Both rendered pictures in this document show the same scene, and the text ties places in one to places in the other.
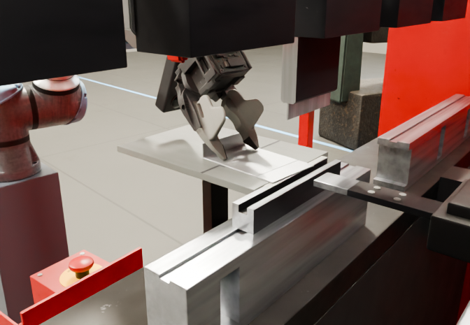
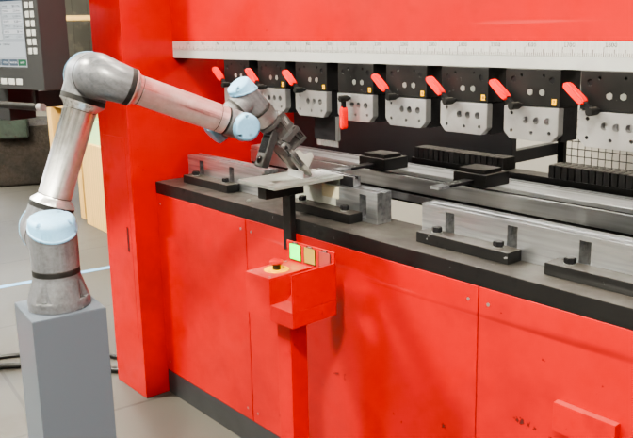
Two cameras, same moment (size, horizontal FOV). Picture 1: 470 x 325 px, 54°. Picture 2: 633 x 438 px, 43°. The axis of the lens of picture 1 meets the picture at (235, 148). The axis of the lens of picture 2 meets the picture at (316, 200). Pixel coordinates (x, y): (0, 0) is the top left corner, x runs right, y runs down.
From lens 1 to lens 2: 2.36 m
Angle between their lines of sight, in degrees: 76
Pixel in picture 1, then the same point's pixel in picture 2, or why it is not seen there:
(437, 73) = (165, 144)
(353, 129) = not seen: outside the picture
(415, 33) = (146, 120)
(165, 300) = (384, 200)
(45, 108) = not seen: hidden behind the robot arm
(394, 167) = not seen: hidden behind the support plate
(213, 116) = (307, 157)
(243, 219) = (357, 181)
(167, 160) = (302, 182)
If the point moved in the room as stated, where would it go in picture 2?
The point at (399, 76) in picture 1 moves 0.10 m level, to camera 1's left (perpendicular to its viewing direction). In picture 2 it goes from (140, 154) to (130, 157)
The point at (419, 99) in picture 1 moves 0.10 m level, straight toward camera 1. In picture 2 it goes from (157, 166) to (177, 168)
